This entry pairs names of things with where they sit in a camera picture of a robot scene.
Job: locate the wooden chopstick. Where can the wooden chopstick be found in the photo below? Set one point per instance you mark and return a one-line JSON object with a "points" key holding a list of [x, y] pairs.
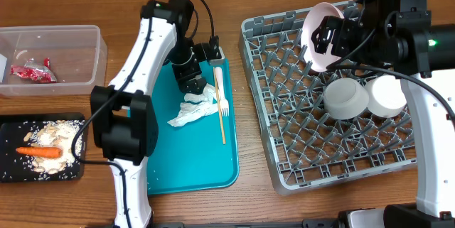
{"points": [[219, 107]]}

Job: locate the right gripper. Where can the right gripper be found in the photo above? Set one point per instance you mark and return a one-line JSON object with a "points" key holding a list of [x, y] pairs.
{"points": [[340, 33]]}

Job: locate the white tissue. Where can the white tissue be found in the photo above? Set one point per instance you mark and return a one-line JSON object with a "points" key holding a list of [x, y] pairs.
{"points": [[196, 106]]}

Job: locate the pile of rice and peanuts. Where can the pile of rice and peanuts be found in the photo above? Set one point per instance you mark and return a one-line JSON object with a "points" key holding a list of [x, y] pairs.
{"points": [[57, 142]]}

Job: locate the foil snack wrapper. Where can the foil snack wrapper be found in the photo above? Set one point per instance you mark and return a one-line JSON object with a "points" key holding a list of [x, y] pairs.
{"points": [[34, 71]]}

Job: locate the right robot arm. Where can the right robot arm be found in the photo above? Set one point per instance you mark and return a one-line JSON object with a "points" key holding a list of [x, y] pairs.
{"points": [[430, 101]]}

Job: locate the clear plastic bin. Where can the clear plastic bin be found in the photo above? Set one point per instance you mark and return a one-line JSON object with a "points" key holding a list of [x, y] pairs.
{"points": [[75, 54]]}

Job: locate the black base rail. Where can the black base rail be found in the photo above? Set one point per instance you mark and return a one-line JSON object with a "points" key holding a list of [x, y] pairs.
{"points": [[306, 223]]}

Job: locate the grey bowl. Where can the grey bowl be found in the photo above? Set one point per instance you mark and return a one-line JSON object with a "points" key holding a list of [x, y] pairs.
{"points": [[345, 98]]}

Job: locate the grey plastic dishwasher rack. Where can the grey plastic dishwasher rack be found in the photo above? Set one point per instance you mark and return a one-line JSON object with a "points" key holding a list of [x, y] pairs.
{"points": [[305, 147]]}

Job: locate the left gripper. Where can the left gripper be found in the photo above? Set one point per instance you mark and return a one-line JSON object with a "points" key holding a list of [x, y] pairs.
{"points": [[182, 74]]}

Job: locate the black plastic tray bin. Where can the black plastic tray bin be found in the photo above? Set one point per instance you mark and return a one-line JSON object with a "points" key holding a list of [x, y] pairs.
{"points": [[10, 171]]}

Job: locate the orange carrot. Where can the orange carrot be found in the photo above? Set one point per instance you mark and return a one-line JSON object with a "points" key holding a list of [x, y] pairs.
{"points": [[43, 152]]}

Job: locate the teal plastic serving tray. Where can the teal plastic serving tray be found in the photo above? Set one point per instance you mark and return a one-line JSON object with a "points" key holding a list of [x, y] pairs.
{"points": [[195, 156]]}

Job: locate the white plastic fork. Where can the white plastic fork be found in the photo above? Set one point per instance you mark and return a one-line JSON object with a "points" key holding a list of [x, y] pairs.
{"points": [[224, 105]]}

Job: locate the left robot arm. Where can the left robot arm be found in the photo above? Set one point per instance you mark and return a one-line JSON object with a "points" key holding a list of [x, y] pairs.
{"points": [[123, 118]]}

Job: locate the pink round plate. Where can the pink round plate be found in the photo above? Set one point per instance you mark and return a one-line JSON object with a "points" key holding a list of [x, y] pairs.
{"points": [[319, 62]]}

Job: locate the white bowl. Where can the white bowl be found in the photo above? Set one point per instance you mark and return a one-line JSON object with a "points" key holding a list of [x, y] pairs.
{"points": [[386, 98]]}

